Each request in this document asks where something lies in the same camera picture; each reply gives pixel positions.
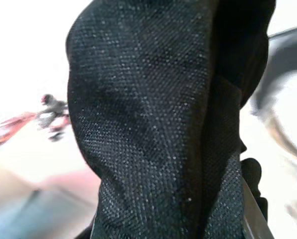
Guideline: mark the black cloth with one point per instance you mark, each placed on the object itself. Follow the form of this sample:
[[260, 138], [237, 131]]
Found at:
[[151, 112]]

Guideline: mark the round washing machine door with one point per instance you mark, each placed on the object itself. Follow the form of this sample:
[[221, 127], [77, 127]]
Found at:
[[288, 139]]

